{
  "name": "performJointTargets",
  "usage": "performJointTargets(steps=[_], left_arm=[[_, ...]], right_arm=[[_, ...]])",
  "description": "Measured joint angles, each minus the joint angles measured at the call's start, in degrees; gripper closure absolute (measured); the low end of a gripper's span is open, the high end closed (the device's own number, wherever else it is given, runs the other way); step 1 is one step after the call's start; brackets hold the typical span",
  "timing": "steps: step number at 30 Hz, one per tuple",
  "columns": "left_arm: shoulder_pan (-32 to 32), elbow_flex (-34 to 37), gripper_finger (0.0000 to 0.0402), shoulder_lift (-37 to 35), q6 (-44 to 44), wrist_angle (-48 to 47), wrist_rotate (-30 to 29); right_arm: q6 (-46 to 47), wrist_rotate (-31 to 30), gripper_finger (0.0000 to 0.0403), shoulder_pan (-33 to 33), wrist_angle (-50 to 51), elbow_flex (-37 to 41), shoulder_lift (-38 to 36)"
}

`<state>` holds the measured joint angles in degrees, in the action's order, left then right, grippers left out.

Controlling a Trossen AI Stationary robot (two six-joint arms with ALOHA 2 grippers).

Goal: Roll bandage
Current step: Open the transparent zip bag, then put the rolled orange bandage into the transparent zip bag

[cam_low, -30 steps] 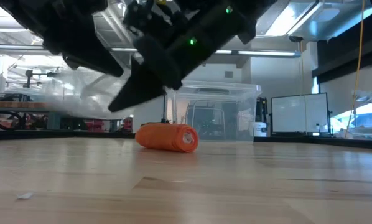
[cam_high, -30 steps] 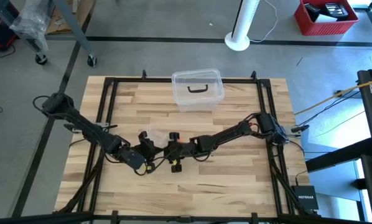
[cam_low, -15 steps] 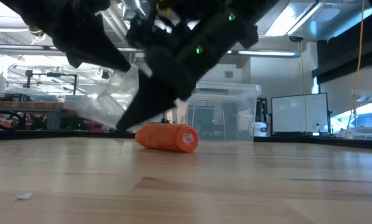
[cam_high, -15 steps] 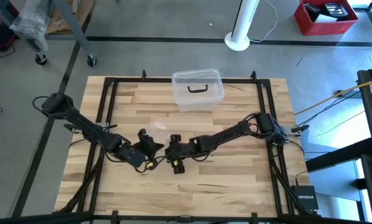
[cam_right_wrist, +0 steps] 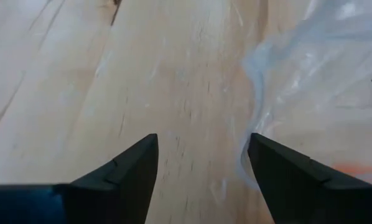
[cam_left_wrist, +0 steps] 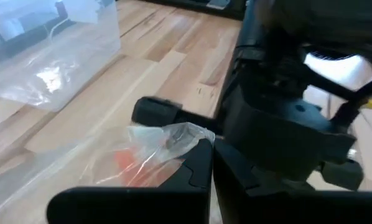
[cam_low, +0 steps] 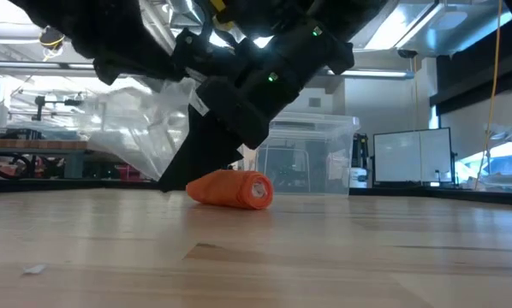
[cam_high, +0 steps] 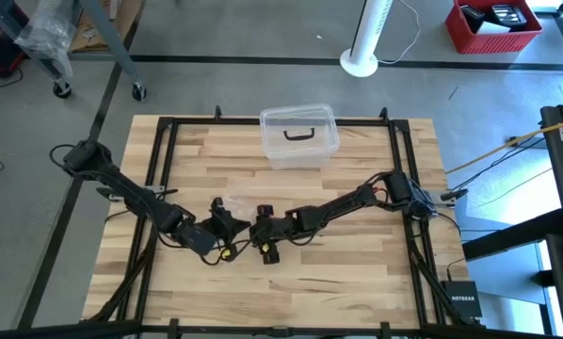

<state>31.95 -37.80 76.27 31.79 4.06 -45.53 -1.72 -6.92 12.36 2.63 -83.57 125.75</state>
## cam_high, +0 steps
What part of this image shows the brown cardboard sheet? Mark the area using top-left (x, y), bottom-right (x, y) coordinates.
top-left (69, 0), bottom-right (144, 53)

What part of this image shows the striped black device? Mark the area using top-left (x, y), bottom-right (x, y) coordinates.
top-left (491, 3), bottom-right (528, 27)

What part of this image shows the white paper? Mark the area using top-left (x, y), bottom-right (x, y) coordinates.
top-left (476, 21), bottom-right (512, 35)

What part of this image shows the black cable bundle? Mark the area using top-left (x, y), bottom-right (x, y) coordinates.
top-left (450, 136), bottom-right (546, 194)

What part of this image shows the black aluminium table frame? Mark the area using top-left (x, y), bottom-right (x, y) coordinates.
top-left (78, 105), bottom-right (483, 339)

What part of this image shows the plain black device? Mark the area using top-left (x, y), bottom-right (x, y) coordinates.
top-left (458, 4), bottom-right (486, 34)

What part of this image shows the crumpled clear plastic wrap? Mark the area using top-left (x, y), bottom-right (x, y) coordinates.
top-left (15, 0), bottom-right (78, 79)

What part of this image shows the black switch cable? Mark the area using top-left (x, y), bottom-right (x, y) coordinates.
top-left (445, 256), bottom-right (466, 283)

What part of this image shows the left wrist cable yellow tag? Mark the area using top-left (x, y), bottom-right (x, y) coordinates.
top-left (158, 220), bottom-right (238, 266)

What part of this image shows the white fan cable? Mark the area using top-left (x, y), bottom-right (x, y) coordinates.
top-left (378, 0), bottom-right (422, 66)

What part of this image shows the clear plastic storage bin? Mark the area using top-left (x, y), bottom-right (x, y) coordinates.
top-left (258, 103), bottom-right (342, 170)

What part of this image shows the clear plastic zip bag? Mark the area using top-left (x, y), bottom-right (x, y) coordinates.
top-left (222, 193), bottom-right (260, 223)

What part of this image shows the black case power cable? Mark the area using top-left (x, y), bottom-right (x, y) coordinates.
top-left (0, 68), bottom-right (24, 89)

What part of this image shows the grey metal cart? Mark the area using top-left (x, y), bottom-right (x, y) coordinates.
top-left (0, 0), bottom-right (147, 103)

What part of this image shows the red plastic crate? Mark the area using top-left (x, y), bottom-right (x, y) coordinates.
top-left (444, 0), bottom-right (544, 56)

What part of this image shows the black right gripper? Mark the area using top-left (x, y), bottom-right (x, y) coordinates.
top-left (249, 204), bottom-right (301, 265)

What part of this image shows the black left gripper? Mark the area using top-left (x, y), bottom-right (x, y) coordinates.
top-left (201, 197), bottom-right (253, 261)

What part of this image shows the black Netgear network switch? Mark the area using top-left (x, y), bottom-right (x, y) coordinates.
top-left (440, 280), bottom-right (483, 319)

